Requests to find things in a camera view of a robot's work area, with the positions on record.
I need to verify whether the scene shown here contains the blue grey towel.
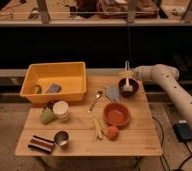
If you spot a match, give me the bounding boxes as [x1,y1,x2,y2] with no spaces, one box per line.
[105,86,120,103]

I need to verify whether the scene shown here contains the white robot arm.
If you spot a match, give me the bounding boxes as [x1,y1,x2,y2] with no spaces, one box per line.
[118,64,192,129]

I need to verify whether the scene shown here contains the yellow plastic tray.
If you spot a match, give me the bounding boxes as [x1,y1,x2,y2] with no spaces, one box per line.
[20,62,87,104]

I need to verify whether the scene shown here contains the green yellow item in tray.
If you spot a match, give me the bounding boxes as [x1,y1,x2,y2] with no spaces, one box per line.
[32,85,42,94]

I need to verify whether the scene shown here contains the dark brown bowl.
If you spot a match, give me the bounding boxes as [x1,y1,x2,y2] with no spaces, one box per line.
[118,78,139,98]

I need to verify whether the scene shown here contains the white dish brush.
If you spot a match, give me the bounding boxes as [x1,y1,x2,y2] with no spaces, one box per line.
[123,61,133,92]

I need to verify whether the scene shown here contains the metal spoon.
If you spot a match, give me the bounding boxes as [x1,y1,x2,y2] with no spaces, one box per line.
[88,91,103,113]

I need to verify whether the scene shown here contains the orange red bowl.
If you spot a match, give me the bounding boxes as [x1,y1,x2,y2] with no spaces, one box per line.
[103,103,131,127]

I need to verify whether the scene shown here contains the wooden folding table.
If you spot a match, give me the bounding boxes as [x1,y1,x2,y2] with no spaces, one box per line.
[15,76,162,157]

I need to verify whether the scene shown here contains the orange fruit toy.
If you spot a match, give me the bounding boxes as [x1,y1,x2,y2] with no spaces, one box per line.
[106,125,119,140]

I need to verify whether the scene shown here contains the blue sponge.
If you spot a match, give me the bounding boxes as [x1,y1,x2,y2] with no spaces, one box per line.
[47,84,61,93]

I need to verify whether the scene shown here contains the white paper cup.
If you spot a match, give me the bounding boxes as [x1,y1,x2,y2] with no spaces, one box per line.
[53,101,69,121]

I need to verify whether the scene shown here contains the black power box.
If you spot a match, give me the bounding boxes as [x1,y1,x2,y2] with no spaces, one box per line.
[173,123,192,142]

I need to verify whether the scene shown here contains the green cup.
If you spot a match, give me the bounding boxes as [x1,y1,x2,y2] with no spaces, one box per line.
[39,107,55,124]

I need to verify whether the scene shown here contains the steel cup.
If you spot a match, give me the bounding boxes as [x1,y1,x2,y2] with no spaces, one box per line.
[54,131,69,149]

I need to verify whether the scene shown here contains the background workbench shelf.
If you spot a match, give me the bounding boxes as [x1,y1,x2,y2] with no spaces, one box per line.
[0,0,192,27]

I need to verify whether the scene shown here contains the black cable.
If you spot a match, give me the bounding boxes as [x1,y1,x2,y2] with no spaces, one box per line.
[151,114,192,171]

